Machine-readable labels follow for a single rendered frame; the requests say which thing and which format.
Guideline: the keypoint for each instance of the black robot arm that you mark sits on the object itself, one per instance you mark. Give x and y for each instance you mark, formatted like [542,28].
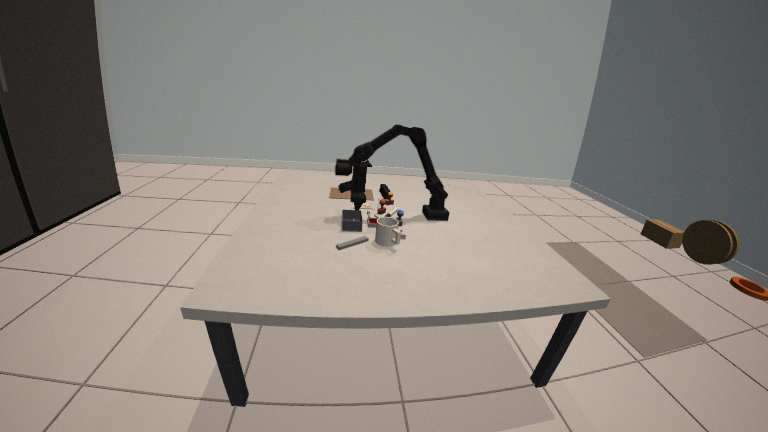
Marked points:
[365,150]

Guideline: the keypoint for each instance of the grey flat bar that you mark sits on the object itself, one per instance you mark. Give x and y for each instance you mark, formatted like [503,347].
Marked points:
[349,243]

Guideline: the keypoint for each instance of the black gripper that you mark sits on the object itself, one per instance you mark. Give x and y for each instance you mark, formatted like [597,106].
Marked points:
[358,196]

